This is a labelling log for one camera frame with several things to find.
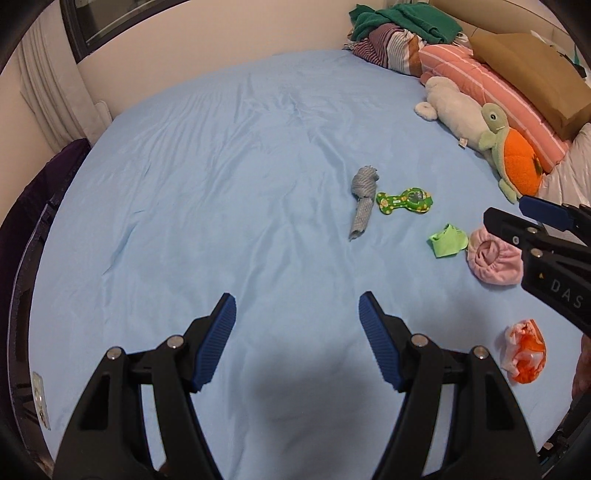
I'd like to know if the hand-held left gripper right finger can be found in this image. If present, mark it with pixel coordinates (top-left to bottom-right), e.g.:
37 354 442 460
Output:
359 291 541 480

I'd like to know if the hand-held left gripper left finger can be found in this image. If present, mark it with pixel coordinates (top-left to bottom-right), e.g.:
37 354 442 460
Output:
53 292 237 480

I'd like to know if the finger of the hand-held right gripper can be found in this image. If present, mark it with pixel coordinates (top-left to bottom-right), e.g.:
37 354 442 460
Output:
518 196 591 232
483 208 550 252

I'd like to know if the person's right hand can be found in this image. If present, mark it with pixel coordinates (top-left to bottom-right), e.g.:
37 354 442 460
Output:
571 336 591 402

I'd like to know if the pink elastic cloth cap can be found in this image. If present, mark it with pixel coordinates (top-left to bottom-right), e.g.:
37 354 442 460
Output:
467 228 525 286

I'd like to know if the white folded duvet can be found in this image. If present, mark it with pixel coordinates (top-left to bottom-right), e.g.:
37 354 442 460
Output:
540 122 591 206

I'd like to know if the green orange turtle plush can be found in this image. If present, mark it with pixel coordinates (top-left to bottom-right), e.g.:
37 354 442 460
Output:
478 103 546 204

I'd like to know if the green folded paper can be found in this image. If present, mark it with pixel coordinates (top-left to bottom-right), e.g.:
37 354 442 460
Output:
427 223 469 258

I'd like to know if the orange white crumpled cloth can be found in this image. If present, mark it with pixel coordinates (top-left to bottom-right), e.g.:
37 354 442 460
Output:
502 319 548 385

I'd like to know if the green plastic toy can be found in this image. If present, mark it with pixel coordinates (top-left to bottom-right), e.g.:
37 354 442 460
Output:
376 187 434 215

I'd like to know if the white seal plush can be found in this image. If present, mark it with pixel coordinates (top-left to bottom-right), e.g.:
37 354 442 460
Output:
414 76 490 151

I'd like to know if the grey rolled sock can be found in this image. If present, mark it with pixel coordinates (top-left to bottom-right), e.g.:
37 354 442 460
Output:
348 166 380 241

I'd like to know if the brown paper bag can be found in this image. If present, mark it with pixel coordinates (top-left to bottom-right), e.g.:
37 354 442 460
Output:
468 30 591 139

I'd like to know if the pink striped pillow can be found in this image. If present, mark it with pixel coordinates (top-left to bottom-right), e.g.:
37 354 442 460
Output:
419 45 573 174

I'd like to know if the white bed label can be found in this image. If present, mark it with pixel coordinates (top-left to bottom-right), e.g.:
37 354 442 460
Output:
32 371 51 431

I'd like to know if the beige padded headboard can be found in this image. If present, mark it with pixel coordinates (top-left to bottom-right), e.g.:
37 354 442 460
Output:
429 0 583 40

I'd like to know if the green cloth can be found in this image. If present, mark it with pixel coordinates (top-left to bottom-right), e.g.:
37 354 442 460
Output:
348 4 463 44

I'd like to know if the white sheer curtain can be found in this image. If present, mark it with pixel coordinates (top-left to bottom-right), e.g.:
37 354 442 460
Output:
16 0 114 153

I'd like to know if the dark framed window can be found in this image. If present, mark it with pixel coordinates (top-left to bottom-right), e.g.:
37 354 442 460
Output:
60 0 195 63

